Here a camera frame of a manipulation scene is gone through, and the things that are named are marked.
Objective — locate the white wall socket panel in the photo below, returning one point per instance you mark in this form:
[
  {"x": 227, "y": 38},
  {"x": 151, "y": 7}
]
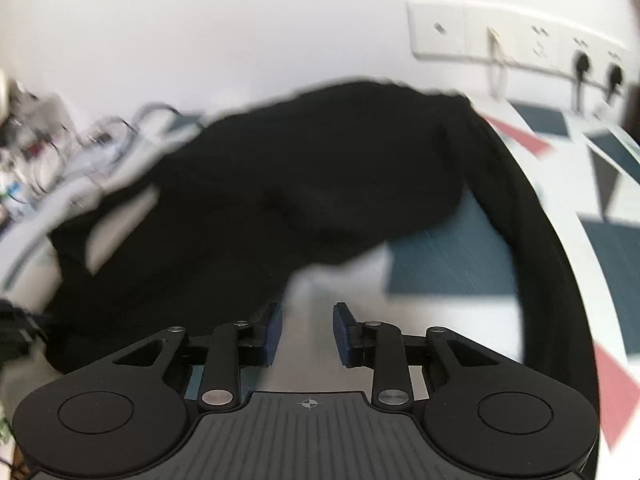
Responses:
[{"x": 500, "y": 30}]

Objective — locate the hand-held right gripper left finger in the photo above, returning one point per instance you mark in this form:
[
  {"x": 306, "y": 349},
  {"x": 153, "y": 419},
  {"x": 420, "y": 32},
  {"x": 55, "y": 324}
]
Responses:
[{"x": 272, "y": 332}]

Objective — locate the black top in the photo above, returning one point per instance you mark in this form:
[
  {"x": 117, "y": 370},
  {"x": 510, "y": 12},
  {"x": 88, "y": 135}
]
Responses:
[{"x": 325, "y": 175}]

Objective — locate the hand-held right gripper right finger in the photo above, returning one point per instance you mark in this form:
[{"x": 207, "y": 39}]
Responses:
[{"x": 342, "y": 332}]

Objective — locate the geometric patterned tablecloth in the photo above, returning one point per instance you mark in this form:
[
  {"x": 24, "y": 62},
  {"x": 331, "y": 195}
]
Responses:
[{"x": 450, "y": 265}]

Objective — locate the black wall plug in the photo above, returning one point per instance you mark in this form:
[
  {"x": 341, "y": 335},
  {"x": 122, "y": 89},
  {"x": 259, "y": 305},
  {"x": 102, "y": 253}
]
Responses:
[
  {"x": 582, "y": 65},
  {"x": 615, "y": 77}
]

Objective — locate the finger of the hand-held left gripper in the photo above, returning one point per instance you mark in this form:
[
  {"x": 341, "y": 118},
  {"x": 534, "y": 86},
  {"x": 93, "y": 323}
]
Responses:
[{"x": 20, "y": 325}]

